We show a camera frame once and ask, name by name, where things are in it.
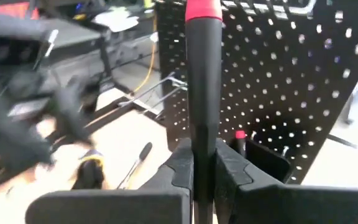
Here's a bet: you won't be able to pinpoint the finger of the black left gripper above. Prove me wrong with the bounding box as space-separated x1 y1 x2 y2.
0 123 55 175
53 79 93 147

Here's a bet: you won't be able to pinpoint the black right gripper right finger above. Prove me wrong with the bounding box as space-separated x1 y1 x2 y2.
214 138 358 224

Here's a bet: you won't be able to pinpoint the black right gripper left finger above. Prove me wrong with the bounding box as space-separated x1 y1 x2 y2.
25 138 195 224

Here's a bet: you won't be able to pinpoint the black work glove yellow cuff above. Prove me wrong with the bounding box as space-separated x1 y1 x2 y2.
70 149 106 190

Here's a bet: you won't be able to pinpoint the chrome ratchet black handle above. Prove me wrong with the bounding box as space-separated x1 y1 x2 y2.
116 141 154 190

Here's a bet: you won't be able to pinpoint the large black screwdriver red cap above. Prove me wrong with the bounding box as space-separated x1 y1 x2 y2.
234 129 247 158
184 0 224 224

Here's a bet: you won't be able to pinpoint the black pegboard storage bin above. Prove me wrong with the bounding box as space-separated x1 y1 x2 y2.
229 136 292 184

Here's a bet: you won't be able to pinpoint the large grey desk top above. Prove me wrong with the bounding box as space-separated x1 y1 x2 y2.
39 17 105 94

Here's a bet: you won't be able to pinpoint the red flat object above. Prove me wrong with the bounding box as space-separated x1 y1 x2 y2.
0 1 40 20

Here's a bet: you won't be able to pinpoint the white printed paper sheets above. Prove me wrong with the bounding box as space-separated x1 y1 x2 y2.
91 6 140 34

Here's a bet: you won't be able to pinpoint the black perforated pegboard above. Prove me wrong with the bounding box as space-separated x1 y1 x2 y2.
155 0 358 185

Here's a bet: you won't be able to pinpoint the double-prong wire pegboard hook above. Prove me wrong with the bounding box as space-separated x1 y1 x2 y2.
117 72 188 121

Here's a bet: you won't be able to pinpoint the yellow cable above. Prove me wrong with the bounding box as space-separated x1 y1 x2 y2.
132 14 158 94

